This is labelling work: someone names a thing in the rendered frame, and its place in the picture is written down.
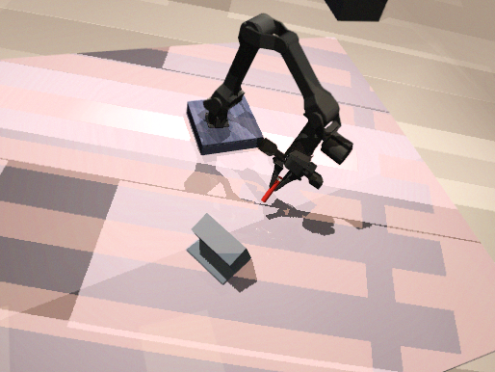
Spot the red peg with white band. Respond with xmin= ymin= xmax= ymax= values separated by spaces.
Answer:
xmin=261 ymin=176 xmax=283 ymax=202

